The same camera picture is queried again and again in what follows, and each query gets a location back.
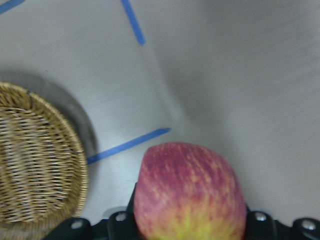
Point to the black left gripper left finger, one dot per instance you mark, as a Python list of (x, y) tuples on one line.
[(119, 225)]

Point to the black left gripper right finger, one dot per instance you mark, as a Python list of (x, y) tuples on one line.
[(262, 226)]

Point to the red yellow apple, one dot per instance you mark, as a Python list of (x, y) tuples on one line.
[(188, 192)]

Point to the round wicker basket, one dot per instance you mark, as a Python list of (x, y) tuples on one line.
[(43, 167)]

